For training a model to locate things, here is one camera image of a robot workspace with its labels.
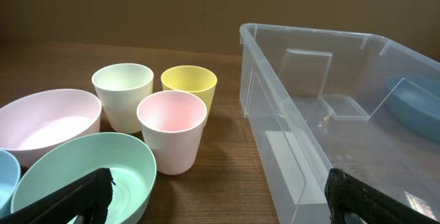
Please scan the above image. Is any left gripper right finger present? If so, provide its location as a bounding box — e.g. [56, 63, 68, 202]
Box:
[324, 168, 436, 224]

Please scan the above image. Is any pink bowl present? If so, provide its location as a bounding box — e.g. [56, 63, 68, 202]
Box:
[1, 89, 102, 168]

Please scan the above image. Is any cream cup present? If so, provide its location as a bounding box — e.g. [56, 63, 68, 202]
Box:
[91, 63, 154, 134]

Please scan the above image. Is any white paper label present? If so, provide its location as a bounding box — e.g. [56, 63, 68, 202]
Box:
[265, 131, 327, 204]

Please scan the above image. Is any dark blue bowl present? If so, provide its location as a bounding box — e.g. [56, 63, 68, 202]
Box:
[384, 76, 439, 142]

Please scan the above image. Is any mint green bowl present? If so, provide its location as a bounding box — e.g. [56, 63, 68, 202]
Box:
[11, 132, 157, 223]

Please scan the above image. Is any pink cup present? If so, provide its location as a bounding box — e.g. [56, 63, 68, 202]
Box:
[137, 90, 208, 175]

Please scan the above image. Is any clear plastic storage container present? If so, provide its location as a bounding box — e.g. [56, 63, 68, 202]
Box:
[239, 23, 439, 223]

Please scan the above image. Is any yellow cup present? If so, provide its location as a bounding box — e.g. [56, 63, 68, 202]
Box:
[161, 65, 217, 126]

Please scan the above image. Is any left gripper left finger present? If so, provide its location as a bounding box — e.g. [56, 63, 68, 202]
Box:
[1, 168, 115, 224]

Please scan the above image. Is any light blue bowl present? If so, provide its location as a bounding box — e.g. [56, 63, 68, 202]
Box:
[0, 150, 21, 218]

